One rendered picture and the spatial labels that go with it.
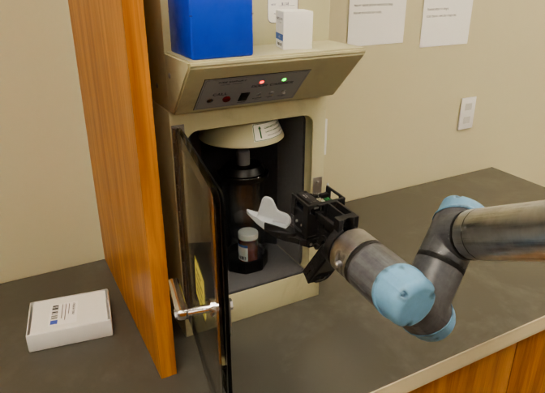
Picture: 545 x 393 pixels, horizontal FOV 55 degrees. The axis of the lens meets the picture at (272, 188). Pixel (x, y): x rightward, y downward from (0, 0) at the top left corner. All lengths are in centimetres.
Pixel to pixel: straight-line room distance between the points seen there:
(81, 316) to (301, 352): 45
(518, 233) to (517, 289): 69
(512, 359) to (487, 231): 67
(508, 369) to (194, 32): 101
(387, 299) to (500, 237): 16
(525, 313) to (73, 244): 109
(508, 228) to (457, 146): 133
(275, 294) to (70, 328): 42
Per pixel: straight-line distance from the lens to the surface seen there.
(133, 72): 79
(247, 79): 86
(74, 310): 119
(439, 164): 198
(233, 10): 81
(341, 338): 112
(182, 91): 83
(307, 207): 82
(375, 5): 164
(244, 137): 101
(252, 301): 114
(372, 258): 74
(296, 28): 89
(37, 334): 115
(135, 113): 80
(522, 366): 142
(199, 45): 79
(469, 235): 77
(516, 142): 227
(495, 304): 130
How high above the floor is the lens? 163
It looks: 23 degrees down
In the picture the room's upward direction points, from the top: straight up
